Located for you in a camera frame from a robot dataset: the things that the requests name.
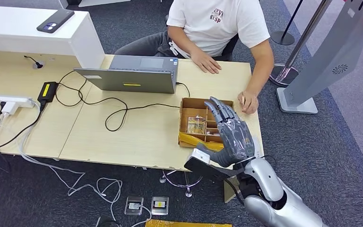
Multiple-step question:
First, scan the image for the person's left hand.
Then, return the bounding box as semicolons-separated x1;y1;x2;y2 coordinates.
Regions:
238;90;260;115

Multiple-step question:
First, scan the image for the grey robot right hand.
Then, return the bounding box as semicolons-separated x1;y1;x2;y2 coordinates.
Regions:
196;96;257;168

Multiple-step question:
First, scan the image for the person's right hand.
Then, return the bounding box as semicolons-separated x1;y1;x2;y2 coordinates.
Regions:
190;48;223;75

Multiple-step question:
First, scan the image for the person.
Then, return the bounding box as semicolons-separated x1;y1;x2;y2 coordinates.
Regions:
114;0;275;115

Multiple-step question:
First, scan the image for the room key card pack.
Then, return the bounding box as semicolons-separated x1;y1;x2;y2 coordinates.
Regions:
187;115;207;135

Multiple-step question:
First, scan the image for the black office chair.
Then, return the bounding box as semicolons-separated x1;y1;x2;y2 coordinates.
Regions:
164;14;240;61

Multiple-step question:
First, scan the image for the wooden divided organizer box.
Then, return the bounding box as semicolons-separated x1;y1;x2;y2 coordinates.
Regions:
178;97;235;153

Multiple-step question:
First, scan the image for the wooden desk side panel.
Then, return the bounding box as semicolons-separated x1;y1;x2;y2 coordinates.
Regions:
224;178;242;204

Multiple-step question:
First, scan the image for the chrome stool base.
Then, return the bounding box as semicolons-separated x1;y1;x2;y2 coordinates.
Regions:
159;169;203;198

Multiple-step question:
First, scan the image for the grey laptop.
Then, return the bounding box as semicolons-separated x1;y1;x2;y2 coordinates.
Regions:
73;54;180;95

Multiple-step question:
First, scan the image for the grey kiosk stand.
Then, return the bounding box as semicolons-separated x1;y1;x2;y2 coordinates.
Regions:
276;0;363;115

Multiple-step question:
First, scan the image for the yellow taped board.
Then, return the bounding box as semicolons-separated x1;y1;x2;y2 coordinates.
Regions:
145;219;233;227

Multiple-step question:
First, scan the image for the floor socket with yellow label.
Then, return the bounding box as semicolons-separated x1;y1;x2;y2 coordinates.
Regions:
150;196;170;216

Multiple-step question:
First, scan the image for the white base board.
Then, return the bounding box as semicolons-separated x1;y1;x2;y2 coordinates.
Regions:
78;0;131;8

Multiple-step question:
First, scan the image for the floor socket with white plug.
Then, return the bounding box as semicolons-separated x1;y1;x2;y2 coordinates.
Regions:
124;196;144;216

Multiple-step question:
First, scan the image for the black floor object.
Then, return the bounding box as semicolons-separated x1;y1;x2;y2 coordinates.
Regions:
93;215;121;227

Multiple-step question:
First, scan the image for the black smartphone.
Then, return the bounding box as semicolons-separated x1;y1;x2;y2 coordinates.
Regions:
36;9;75;34

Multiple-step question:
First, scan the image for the black laptop power adapter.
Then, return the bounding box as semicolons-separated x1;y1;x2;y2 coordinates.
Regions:
37;81;59;104

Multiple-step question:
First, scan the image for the white power strip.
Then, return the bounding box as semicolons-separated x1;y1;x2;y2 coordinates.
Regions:
0;94;37;109

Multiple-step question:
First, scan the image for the white counter shelf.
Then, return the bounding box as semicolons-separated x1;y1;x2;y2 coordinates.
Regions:
0;4;105;69

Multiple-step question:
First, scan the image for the white charger plug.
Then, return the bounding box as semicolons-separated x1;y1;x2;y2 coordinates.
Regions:
0;101;19;117

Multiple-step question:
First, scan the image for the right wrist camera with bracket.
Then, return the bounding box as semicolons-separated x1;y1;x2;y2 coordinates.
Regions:
184;148;245;181

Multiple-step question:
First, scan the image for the chrome stanchion post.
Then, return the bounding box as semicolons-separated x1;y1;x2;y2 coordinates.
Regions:
268;0;333;87

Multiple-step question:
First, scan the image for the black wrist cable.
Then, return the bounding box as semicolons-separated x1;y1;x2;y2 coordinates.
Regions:
224;177;245;206

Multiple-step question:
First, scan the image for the black laptop charger cable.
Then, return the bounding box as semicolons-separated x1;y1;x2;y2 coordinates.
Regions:
55;70;191;132

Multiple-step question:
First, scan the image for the black stanchion post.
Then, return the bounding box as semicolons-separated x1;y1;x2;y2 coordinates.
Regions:
270;0;305;46

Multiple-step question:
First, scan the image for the thin white charging cable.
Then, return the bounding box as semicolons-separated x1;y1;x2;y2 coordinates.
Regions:
66;177;122;225

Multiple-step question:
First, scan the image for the black cable in desk grommet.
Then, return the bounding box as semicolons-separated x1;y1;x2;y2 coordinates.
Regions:
24;54;45;70

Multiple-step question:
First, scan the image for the black adapter mains cable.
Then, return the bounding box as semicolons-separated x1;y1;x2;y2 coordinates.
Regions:
0;100;47;154

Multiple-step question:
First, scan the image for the thick white power cord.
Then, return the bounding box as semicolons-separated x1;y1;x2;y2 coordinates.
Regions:
17;99;153;227

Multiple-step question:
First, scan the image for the black plug with cable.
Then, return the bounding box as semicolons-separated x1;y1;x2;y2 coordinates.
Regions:
0;101;12;173

